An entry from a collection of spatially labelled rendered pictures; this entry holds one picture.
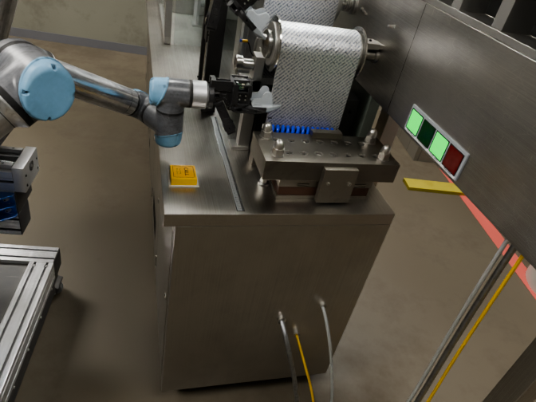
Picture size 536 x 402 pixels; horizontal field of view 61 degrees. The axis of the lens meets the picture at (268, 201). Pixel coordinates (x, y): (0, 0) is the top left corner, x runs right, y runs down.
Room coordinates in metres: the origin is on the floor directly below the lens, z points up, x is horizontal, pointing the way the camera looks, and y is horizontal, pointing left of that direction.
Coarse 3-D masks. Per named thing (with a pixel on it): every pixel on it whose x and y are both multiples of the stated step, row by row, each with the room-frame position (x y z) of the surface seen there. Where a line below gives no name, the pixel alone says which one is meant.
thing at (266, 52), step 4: (264, 32) 1.29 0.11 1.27; (268, 32) 1.26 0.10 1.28; (272, 32) 1.26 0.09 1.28; (268, 36) 1.25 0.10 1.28; (272, 36) 1.25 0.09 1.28; (264, 40) 1.28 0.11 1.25; (268, 40) 1.24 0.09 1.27; (272, 40) 1.24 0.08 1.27; (264, 44) 1.27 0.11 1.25; (268, 44) 1.24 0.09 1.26; (272, 44) 1.24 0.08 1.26; (264, 48) 1.27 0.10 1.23; (268, 48) 1.23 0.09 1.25; (272, 48) 1.24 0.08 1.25; (264, 52) 1.26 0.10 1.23; (268, 52) 1.24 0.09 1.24; (264, 56) 1.25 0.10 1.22; (268, 56) 1.25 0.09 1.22
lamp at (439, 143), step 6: (438, 132) 1.01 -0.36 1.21; (438, 138) 1.01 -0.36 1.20; (444, 138) 0.99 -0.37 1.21; (432, 144) 1.02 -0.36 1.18; (438, 144) 1.00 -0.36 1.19; (444, 144) 0.98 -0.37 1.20; (432, 150) 1.01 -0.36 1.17; (438, 150) 0.99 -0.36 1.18; (444, 150) 0.97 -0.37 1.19; (438, 156) 0.98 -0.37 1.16
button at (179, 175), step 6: (174, 168) 1.05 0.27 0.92; (180, 168) 1.05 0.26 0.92; (186, 168) 1.06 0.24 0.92; (192, 168) 1.07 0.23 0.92; (174, 174) 1.02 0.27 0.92; (180, 174) 1.03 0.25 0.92; (186, 174) 1.03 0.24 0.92; (192, 174) 1.04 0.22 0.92; (174, 180) 1.00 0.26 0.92; (180, 180) 1.01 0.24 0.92; (186, 180) 1.01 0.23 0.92; (192, 180) 1.02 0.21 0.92
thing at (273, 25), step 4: (272, 24) 1.28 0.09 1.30; (276, 24) 1.26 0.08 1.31; (268, 28) 1.31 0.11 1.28; (272, 28) 1.27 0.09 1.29; (276, 28) 1.25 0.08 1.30; (276, 32) 1.24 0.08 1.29; (276, 36) 1.23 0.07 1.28; (360, 36) 1.35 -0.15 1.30; (276, 40) 1.23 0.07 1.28; (276, 44) 1.22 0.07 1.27; (276, 48) 1.22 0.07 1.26; (272, 52) 1.23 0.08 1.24; (276, 52) 1.22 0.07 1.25; (272, 56) 1.23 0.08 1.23; (360, 56) 1.31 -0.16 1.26; (268, 60) 1.25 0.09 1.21; (272, 60) 1.23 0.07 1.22; (360, 60) 1.31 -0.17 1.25; (268, 64) 1.25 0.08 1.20
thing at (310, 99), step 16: (288, 80) 1.23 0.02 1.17; (304, 80) 1.25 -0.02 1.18; (320, 80) 1.27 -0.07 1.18; (336, 80) 1.28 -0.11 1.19; (352, 80) 1.30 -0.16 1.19; (272, 96) 1.22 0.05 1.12; (288, 96) 1.24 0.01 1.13; (304, 96) 1.25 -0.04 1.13; (320, 96) 1.27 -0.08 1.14; (336, 96) 1.29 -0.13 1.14; (272, 112) 1.22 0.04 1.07; (288, 112) 1.24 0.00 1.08; (304, 112) 1.26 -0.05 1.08; (320, 112) 1.28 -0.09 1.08; (336, 112) 1.29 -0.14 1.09; (320, 128) 1.28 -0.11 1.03
